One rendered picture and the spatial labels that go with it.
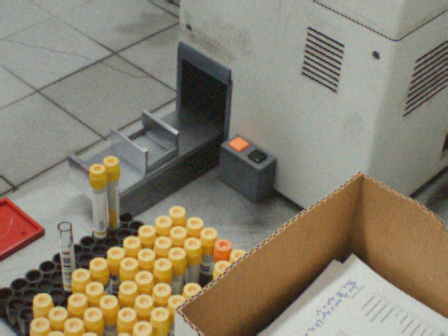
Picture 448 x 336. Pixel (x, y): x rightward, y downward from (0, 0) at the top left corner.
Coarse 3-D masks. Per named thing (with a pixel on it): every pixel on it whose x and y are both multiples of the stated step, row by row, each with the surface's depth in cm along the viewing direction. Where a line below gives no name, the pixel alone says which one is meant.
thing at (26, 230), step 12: (0, 204) 96; (12, 204) 95; (0, 216) 95; (12, 216) 95; (24, 216) 94; (0, 228) 93; (12, 228) 93; (24, 228) 94; (36, 228) 93; (0, 240) 92; (12, 240) 92; (24, 240) 91; (0, 252) 90; (12, 252) 91
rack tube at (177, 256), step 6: (174, 252) 77; (180, 252) 76; (168, 258) 77; (174, 258) 76; (180, 258) 76; (186, 258) 77; (174, 264) 76; (180, 264) 76; (186, 264) 77; (174, 270) 76; (180, 270) 76; (186, 270) 77; (174, 276) 77; (180, 276) 77; (174, 282) 78; (180, 282) 78; (174, 288) 78; (180, 288) 78; (174, 294) 79; (180, 294) 79
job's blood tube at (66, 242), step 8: (64, 224) 80; (64, 232) 79; (72, 232) 80; (64, 240) 80; (72, 240) 81; (64, 248) 81; (72, 248) 81; (64, 256) 81; (72, 256) 82; (64, 264) 82; (72, 264) 82; (64, 272) 83; (72, 272) 83; (64, 280) 84; (64, 288) 84
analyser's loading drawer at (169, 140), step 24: (144, 120) 99; (168, 120) 103; (192, 120) 103; (216, 120) 103; (120, 144) 96; (144, 144) 99; (168, 144) 98; (192, 144) 100; (72, 168) 95; (120, 168) 96; (144, 168) 95; (168, 168) 98; (120, 192) 93
